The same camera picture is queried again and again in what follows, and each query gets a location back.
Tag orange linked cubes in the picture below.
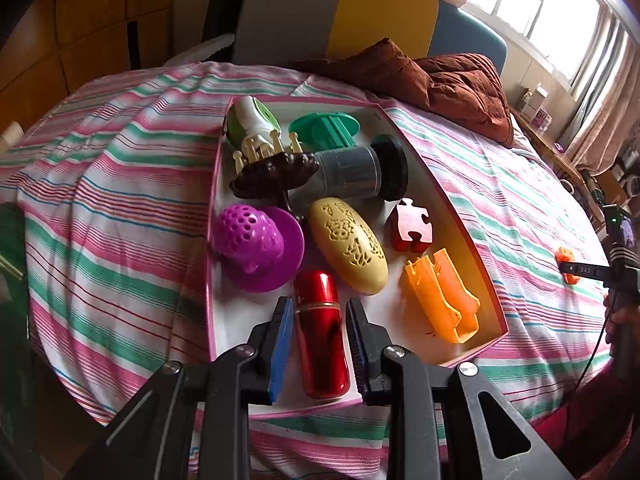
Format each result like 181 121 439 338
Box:
554 246 583 287

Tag red metallic cylinder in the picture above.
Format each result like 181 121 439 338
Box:
294 270 350 400

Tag yellow orange plastic car shell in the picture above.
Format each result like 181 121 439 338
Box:
404 248 480 344

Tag magenta perforated dome toy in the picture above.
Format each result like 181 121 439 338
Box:
210 204 305 292

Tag red puzzle piece block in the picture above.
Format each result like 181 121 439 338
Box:
386 197 433 254

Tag brown massager with pegs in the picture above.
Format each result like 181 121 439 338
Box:
229 130 320 203

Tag grey jar with black lid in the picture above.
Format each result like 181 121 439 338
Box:
288 134 409 210

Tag green plastic flanged spool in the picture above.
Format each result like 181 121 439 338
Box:
288 113 360 152

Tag white green plug-in device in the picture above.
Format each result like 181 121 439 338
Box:
224 96 282 150

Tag person right hand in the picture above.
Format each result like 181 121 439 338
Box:
603 296 640 344

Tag wooden side desk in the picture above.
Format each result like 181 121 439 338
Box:
511 107 631 238

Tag beige curtain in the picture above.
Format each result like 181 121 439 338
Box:
558 10 639 174

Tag pink white cardboard tray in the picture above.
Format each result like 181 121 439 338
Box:
206 96 508 419

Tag red skirt clothing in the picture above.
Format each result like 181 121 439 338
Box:
533 365 639 478

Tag white box on desk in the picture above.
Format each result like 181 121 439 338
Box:
518 84 548 122

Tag rust brown quilted blanket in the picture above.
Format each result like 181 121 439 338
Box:
291 38 514 148

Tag striped pink green bedsheet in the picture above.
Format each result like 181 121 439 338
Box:
0 60 622 480

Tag window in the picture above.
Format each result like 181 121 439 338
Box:
463 0 620 98

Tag grey yellow blue headboard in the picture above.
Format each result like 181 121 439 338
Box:
233 0 508 70

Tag black cable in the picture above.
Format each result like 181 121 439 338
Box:
560 299 616 406

